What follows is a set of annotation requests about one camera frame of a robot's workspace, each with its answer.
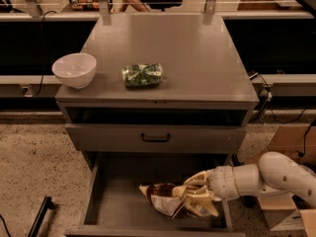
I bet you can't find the brown chip bag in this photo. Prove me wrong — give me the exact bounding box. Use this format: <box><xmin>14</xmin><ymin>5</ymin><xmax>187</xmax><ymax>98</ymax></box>
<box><xmin>139</xmin><ymin>183</ymin><xmax>219</xmax><ymax>218</ymax></box>

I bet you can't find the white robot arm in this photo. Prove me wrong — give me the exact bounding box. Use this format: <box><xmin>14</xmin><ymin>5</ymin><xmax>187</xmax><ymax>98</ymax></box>
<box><xmin>185</xmin><ymin>151</ymin><xmax>316</xmax><ymax>208</ymax></box>

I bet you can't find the open lower drawer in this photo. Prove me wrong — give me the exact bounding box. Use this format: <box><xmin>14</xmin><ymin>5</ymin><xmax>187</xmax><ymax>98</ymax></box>
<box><xmin>64</xmin><ymin>153</ymin><xmax>246</xmax><ymax>237</ymax></box>

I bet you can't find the grey drawer cabinet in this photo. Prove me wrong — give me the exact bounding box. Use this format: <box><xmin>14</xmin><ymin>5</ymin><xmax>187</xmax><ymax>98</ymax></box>
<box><xmin>56</xmin><ymin>13</ymin><xmax>258</xmax><ymax>237</ymax></box>

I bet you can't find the closed upper drawer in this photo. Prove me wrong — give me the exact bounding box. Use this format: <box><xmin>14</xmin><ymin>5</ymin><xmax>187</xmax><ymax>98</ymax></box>
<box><xmin>66</xmin><ymin>123</ymin><xmax>246</xmax><ymax>153</ymax></box>

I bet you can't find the cardboard box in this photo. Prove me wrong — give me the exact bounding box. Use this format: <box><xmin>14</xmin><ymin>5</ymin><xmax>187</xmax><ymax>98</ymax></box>
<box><xmin>245</xmin><ymin>125</ymin><xmax>316</xmax><ymax>237</ymax></box>

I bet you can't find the green snack packet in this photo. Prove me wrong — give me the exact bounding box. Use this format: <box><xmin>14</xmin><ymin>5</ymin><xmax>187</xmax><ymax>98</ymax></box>
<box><xmin>121</xmin><ymin>63</ymin><xmax>163</xmax><ymax>88</ymax></box>

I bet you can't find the black floor stand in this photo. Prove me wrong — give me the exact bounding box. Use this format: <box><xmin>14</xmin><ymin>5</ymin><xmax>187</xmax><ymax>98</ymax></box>
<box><xmin>28</xmin><ymin>197</ymin><xmax>54</xmax><ymax>237</ymax></box>

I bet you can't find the white bowl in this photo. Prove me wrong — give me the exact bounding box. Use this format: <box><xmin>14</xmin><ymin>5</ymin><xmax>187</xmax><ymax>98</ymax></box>
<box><xmin>51</xmin><ymin>53</ymin><xmax>97</xmax><ymax>89</ymax></box>

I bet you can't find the black drawer handle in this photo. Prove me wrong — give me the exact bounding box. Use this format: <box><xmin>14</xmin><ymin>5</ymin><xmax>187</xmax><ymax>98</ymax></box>
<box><xmin>140</xmin><ymin>133</ymin><xmax>171</xmax><ymax>143</ymax></box>

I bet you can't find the black cable right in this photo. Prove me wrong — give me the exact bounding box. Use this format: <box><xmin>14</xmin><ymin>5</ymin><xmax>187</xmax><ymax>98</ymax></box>
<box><xmin>248</xmin><ymin>70</ymin><xmax>275</xmax><ymax>123</ymax></box>

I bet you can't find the black cable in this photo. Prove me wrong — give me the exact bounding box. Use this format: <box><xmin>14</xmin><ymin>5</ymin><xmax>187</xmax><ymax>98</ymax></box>
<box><xmin>248</xmin><ymin>70</ymin><xmax>275</xmax><ymax>123</ymax></box>
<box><xmin>33</xmin><ymin>9</ymin><xmax>57</xmax><ymax>97</ymax></box>

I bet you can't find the black cable left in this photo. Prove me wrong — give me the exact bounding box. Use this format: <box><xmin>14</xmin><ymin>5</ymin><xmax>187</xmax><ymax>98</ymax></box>
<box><xmin>33</xmin><ymin>9</ymin><xmax>57</xmax><ymax>97</ymax></box>

